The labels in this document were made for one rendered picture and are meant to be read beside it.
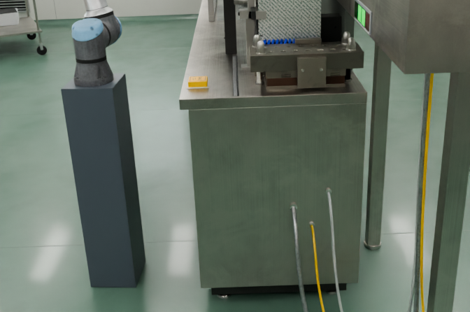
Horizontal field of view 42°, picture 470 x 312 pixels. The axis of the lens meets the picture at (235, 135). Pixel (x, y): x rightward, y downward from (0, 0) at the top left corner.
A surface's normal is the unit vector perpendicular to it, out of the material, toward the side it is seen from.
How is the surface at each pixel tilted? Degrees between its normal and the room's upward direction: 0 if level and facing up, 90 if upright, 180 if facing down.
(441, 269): 90
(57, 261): 0
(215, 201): 90
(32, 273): 0
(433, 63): 90
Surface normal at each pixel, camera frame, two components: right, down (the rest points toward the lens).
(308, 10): 0.01, 0.38
